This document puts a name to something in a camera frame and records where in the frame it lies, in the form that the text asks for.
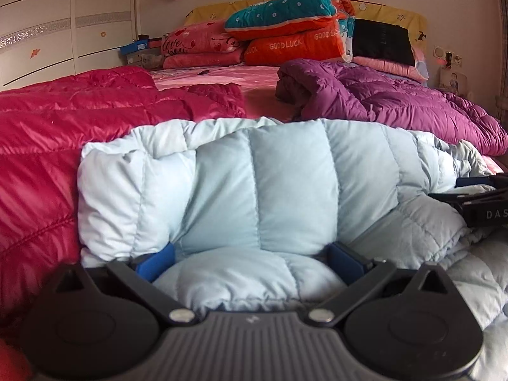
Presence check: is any black bag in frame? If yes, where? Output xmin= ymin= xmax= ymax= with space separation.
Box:
xmin=351 ymin=18 xmax=417 ymax=67

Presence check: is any teal and orange folded quilt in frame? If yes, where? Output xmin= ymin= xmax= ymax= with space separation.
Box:
xmin=224 ymin=0 xmax=356 ymax=66

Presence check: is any pink heart print bed blanket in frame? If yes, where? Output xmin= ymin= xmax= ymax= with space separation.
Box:
xmin=149 ymin=64 xmax=503 ymax=177

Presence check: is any pink folded blanket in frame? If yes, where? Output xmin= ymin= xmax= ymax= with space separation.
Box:
xmin=351 ymin=45 xmax=427 ymax=84

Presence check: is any pink heart print pillow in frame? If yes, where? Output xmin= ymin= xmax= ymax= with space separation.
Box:
xmin=160 ymin=19 xmax=249 ymax=57

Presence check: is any photo frame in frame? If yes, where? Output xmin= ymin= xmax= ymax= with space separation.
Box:
xmin=438 ymin=67 xmax=469 ymax=98

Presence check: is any light blue down jacket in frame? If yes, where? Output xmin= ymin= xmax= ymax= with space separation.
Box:
xmin=77 ymin=117 xmax=508 ymax=381

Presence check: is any purple down jacket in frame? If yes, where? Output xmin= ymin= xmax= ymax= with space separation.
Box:
xmin=276 ymin=59 xmax=508 ymax=156

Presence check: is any yellow headboard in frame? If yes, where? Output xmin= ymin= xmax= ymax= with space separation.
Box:
xmin=183 ymin=0 xmax=429 ymax=54

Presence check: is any blue box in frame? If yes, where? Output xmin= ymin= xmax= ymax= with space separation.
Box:
xmin=120 ymin=41 xmax=150 ymax=54

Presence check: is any stack of shoe boxes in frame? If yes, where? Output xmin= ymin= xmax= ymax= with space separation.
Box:
xmin=127 ymin=51 xmax=163 ymax=68

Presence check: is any white wardrobe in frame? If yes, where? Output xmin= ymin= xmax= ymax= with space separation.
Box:
xmin=0 ymin=0 xmax=140 ymax=90

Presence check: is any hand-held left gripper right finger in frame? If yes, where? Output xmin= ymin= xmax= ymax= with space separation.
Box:
xmin=307 ymin=242 xmax=455 ymax=324

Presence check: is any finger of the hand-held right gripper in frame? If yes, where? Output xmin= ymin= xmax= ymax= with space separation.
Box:
xmin=428 ymin=188 xmax=508 ymax=211
xmin=454 ymin=174 xmax=508 ymax=190

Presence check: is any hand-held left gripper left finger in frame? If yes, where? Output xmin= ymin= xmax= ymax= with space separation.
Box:
xmin=51 ymin=242 xmax=198 ymax=324

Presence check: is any red down jacket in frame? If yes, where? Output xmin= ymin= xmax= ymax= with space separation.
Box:
xmin=0 ymin=67 xmax=247 ymax=381

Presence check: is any plain pink pillow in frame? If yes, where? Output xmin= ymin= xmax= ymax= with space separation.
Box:
xmin=163 ymin=48 xmax=247 ymax=69

